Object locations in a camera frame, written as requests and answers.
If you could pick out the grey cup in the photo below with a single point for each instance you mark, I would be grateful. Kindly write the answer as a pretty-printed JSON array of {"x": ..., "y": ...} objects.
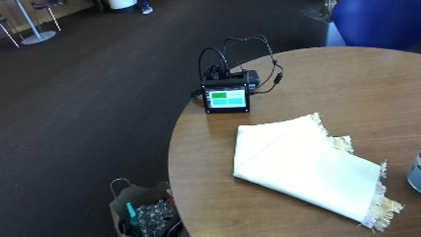
[{"x": 415, "y": 174}]

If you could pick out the folded cream fringed cloth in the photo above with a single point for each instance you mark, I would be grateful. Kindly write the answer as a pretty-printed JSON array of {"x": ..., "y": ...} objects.
[{"x": 290, "y": 154}]

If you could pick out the white pedestal table base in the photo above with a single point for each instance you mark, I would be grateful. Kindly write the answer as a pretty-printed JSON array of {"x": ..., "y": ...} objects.
[{"x": 38, "y": 34}]

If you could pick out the brown paper shopping bag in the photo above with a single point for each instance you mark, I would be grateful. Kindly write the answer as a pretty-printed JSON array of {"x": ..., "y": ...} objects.
[{"x": 131, "y": 197}]

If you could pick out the metal legged chair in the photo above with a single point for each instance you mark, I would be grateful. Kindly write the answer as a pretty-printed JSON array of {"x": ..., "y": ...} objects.
[
  {"x": 7, "y": 28},
  {"x": 47, "y": 8}
]

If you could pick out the black patterned pouch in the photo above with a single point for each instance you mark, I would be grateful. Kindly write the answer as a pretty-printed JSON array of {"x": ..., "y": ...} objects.
[{"x": 154, "y": 215}]

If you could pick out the teal marker pen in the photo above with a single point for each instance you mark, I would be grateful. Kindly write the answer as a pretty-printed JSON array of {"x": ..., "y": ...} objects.
[{"x": 131, "y": 214}]

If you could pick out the white round bin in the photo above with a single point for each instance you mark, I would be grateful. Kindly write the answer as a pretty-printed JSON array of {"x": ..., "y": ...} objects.
[{"x": 122, "y": 3}]

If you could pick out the blue armchair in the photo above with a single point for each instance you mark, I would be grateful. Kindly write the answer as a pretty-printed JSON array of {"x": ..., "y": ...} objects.
[{"x": 378, "y": 23}]

